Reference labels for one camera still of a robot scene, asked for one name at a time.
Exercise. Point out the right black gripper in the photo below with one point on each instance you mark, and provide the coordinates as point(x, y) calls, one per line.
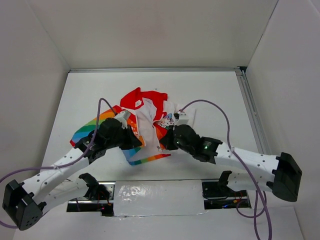
point(166, 140)

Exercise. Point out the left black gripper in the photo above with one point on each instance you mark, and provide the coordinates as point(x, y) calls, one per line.
point(132, 140)

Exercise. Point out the colourful rainbow children's jacket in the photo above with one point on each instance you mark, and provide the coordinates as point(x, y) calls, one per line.
point(151, 114)

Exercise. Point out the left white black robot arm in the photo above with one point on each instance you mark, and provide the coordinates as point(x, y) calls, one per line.
point(28, 201)

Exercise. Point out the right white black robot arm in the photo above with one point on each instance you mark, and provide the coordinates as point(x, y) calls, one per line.
point(279, 175)

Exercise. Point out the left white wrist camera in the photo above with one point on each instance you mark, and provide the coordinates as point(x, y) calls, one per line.
point(122, 117)

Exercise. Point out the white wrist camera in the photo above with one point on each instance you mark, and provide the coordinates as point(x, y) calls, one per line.
point(122, 117)
point(181, 118)

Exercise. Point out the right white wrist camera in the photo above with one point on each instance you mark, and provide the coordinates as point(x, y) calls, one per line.
point(181, 118)

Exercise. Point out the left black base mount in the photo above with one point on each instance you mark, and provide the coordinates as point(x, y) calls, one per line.
point(99, 197)

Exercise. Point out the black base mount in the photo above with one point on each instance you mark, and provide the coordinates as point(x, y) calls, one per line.
point(216, 195)
point(99, 197)

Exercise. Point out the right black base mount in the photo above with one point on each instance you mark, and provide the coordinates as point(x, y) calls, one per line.
point(216, 195)

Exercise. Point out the aluminium frame rail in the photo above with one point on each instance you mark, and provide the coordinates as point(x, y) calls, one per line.
point(222, 98)

